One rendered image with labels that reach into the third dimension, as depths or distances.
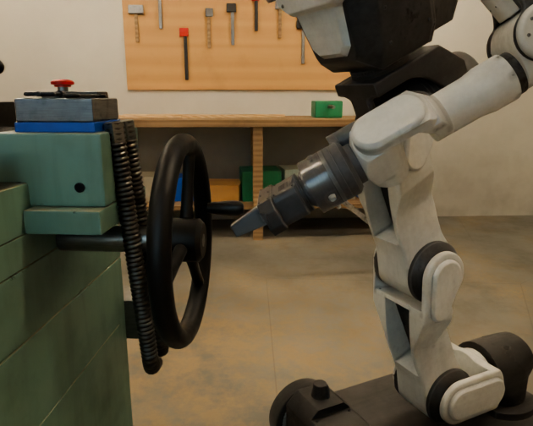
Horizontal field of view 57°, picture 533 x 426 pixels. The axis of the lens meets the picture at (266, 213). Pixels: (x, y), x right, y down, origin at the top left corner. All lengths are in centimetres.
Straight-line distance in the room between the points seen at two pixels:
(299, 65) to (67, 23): 178
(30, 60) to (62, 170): 368
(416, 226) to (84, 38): 345
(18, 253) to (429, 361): 95
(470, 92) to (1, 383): 70
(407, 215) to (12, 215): 75
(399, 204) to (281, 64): 306
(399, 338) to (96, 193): 90
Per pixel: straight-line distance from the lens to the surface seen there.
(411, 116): 72
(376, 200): 114
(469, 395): 135
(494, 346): 149
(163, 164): 58
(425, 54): 105
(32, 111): 66
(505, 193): 467
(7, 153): 67
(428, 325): 117
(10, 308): 65
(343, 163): 72
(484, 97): 77
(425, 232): 113
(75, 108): 64
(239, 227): 78
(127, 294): 103
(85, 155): 63
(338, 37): 94
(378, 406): 149
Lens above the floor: 100
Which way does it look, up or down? 13 degrees down
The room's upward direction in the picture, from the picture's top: straight up
